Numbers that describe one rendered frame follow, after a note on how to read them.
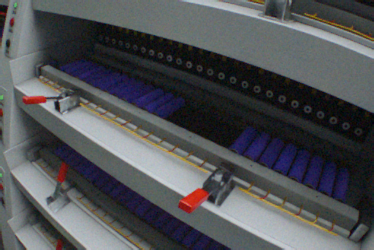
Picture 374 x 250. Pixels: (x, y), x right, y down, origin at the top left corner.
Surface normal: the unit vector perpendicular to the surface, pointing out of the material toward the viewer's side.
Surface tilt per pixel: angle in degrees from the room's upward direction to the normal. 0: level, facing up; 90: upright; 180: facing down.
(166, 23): 109
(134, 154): 19
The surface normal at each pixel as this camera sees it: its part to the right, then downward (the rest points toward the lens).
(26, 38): 0.83, 0.39
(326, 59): -0.54, 0.43
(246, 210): 0.11, -0.82
